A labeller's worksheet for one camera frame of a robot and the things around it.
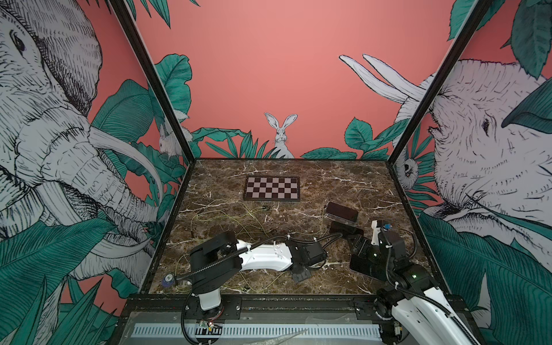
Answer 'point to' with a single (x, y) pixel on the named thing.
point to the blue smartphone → (342, 212)
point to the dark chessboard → (272, 187)
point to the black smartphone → (339, 228)
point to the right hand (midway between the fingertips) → (351, 236)
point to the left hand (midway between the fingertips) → (302, 265)
